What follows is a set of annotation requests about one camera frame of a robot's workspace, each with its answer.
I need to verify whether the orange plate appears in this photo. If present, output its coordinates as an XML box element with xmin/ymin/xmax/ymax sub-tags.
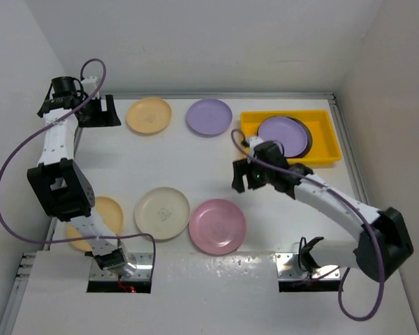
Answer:
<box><xmin>126</xmin><ymin>97</ymin><xmax>172</xmax><ymax>135</ymax></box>
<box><xmin>66</xmin><ymin>196</ymin><xmax>124</xmax><ymax>252</ymax></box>

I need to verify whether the pink plate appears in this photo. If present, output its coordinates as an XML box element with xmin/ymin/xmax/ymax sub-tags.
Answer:
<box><xmin>189</xmin><ymin>199</ymin><xmax>247</xmax><ymax>256</ymax></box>

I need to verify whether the cream plate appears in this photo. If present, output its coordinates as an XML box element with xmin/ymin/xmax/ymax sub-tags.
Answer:
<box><xmin>134</xmin><ymin>187</ymin><xmax>191</xmax><ymax>240</ymax></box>

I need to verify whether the yellow plastic bin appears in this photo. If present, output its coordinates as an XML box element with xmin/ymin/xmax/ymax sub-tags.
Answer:
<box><xmin>240</xmin><ymin>110</ymin><xmax>341</xmax><ymax>166</ymax></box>

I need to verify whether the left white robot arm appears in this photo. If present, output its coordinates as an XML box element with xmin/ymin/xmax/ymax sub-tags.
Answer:
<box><xmin>27</xmin><ymin>76</ymin><xmax>135</xmax><ymax>278</ymax></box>

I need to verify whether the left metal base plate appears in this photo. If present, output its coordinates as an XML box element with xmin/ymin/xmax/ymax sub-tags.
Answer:
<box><xmin>89</xmin><ymin>253</ymin><xmax>154</xmax><ymax>281</ymax></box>

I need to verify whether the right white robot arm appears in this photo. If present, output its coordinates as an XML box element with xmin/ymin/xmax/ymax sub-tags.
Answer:
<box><xmin>231</xmin><ymin>140</ymin><xmax>414</xmax><ymax>282</ymax></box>

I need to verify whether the dark rimmed plate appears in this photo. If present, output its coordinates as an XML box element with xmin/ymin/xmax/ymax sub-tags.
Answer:
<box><xmin>291</xmin><ymin>117</ymin><xmax>313</xmax><ymax>158</ymax></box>

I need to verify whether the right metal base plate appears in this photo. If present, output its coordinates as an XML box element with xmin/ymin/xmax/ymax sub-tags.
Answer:
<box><xmin>274</xmin><ymin>252</ymin><xmax>341</xmax><ymax>282</ymax></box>

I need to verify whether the purple plate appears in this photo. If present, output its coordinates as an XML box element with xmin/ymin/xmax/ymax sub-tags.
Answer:
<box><xmin>185</xmin><ymin>98</ymin><xmax>233</xmax><ymax>137</ymax></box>
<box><xmin>258</xmin><ymin>117</ymin><xmax>307</xmax><ymax>158</ymax></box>

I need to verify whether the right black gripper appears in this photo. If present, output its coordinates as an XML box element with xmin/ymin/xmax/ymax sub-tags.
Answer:
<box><xmin>232</xmin><ymin>157</ymin><xmax>272</xmax><ymax>194</ymax></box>

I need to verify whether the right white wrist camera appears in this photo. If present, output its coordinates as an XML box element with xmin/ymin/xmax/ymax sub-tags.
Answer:
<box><xmin>247</xmin><ymin>136</ymin><xmax>264</xmax><ymax>154</ymax></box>

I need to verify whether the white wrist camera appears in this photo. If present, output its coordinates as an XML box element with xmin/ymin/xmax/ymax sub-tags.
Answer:
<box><xmin>247</xmin><ymin>136</ymin><xmax>264</xmax><ymax>154</ymax></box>
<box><xmin>81</xmin><ymin>76</ymin><xmax>100</xmax><ymax>96</ymax></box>

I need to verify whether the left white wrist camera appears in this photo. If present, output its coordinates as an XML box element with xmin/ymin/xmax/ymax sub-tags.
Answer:
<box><xmin>81</xmin><ymin>76</ymin><xmax>100</xmax><ymax>96</ymax></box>

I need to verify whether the metal base plate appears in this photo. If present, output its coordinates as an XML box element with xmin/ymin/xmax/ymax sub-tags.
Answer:
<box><xmin>274</xmin><ymin>252</ymin><xmax>341</xmax><ymax>282</ymax></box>
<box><xmin>89</xmin><ymin>253</ymin><xmax>154</xmax><ymax>281</ymax></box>

